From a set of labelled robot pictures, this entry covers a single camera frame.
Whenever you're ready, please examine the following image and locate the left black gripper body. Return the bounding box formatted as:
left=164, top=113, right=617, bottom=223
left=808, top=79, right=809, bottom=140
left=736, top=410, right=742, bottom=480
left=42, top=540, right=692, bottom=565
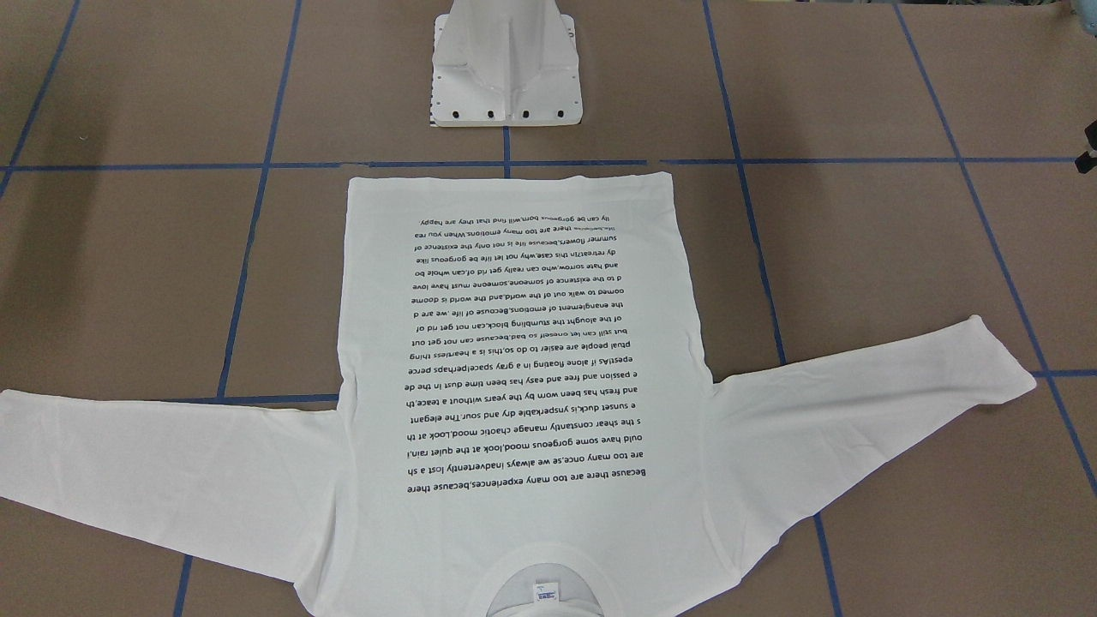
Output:
left=1075, top=122, right=1097, bottom=173

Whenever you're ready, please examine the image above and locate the white printed long-sleeve shirt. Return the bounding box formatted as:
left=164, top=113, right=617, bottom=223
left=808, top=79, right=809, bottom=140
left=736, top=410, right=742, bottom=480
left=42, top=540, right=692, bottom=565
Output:
left=3, top=172, right=1034, bottom=616

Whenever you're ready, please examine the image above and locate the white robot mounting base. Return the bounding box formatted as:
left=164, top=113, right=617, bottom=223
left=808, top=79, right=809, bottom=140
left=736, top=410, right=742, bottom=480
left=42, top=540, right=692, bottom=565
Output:
left=430, top=1, right=583, bottom=128

